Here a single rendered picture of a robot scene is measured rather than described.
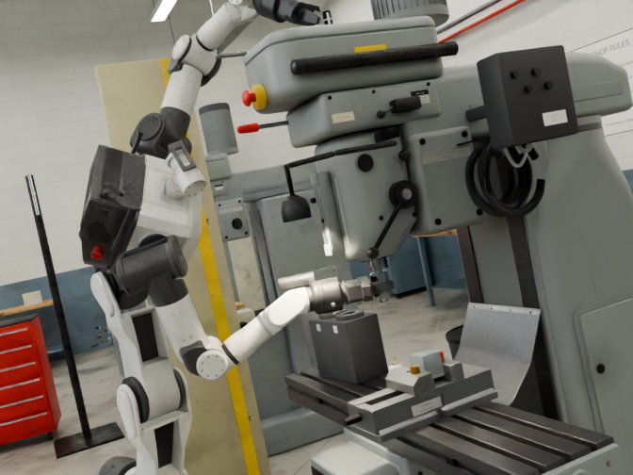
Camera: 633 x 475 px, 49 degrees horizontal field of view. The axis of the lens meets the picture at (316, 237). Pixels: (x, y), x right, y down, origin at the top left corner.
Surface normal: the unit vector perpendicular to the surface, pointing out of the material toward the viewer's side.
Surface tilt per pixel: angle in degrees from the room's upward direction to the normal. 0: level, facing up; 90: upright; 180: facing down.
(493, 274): 90
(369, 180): 90
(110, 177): 58
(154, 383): 81
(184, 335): 103
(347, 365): 90
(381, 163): 90
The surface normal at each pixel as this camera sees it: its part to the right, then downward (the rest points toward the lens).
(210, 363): 0.26, 0.22
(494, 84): -0.90, 0.20
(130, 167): 0.45, -0.59
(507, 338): -0.88, -0.27
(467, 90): 0.40, -0.04
